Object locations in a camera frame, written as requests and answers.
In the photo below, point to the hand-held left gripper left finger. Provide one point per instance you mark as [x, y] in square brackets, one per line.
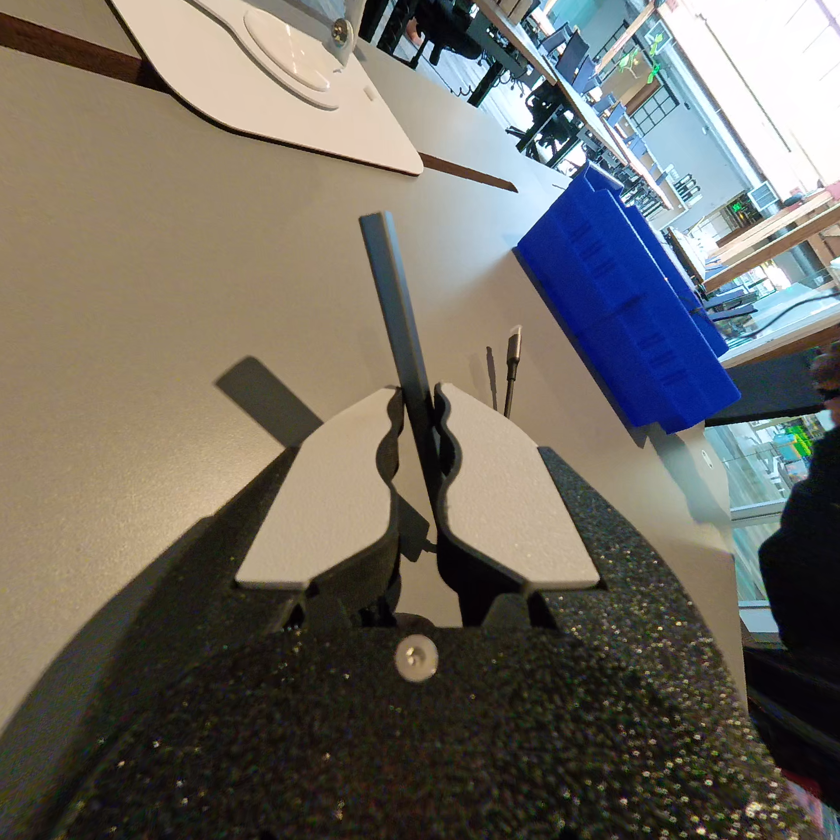
[328, 499]

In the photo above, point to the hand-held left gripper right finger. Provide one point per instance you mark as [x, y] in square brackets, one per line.
[505, 505]

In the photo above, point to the long wooden desk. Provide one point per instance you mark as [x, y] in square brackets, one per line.
[577, 98]

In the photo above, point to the blue plastic bin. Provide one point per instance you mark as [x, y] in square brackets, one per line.
[663, 256]
[610, 295]

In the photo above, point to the white lamp base plate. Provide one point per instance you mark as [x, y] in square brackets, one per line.
[216, 72]

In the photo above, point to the black office chair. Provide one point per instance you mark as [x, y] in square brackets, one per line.
[548, 118]

